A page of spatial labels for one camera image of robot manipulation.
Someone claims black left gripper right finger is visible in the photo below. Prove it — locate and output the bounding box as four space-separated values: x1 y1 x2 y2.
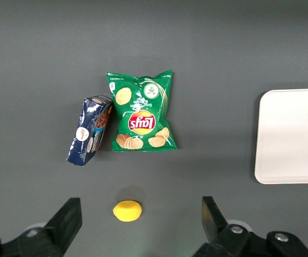
193 196 308 257

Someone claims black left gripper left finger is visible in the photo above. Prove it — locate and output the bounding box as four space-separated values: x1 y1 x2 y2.
0 197 83 257

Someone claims white plastic tray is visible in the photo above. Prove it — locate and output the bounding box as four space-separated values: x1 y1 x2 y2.
254 88 308 185

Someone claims yellow lemon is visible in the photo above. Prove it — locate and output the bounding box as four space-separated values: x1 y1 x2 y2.
112 200 143 222

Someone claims blue cookie box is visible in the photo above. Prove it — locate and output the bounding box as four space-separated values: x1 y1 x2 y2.
66 95 114 167

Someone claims green Lay's chip bag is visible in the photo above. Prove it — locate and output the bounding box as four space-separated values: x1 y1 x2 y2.
105 69 179 153

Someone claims dark grey table mat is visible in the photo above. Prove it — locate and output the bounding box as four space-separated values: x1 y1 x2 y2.
0 0 308 257

